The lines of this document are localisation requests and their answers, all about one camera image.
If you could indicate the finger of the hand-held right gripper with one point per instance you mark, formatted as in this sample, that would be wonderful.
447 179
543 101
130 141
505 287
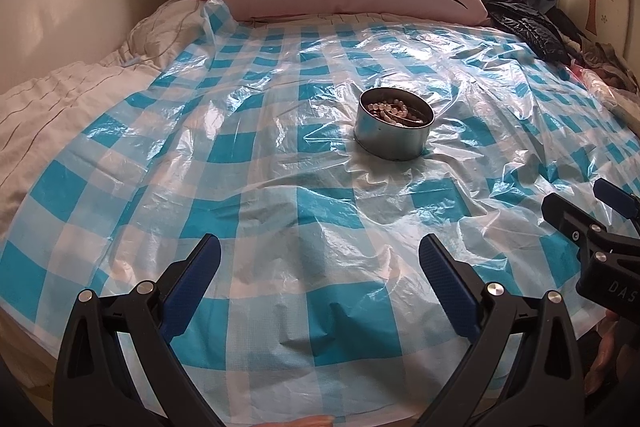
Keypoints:
567 222
617 199

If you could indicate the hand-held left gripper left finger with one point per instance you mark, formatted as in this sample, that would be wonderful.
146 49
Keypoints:
192 282

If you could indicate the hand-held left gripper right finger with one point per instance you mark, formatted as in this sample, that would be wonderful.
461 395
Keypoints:
450 287

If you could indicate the round metal tin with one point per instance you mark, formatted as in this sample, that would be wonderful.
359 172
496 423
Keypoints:
390 144

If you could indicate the person's right hand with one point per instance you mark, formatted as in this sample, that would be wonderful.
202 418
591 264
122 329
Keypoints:
597 367

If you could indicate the person's left hand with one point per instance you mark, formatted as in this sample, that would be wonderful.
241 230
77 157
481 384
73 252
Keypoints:
305 422

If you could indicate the blue checked plastic sheet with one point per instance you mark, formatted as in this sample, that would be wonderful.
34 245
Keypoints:
250 167

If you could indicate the pile of clothes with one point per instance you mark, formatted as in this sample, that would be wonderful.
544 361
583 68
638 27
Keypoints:
605 62

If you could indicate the shiny black jacket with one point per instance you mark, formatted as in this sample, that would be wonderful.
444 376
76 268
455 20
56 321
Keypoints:
530 29

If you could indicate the white striped quilt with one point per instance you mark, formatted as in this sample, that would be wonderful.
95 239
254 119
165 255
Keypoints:
60 97

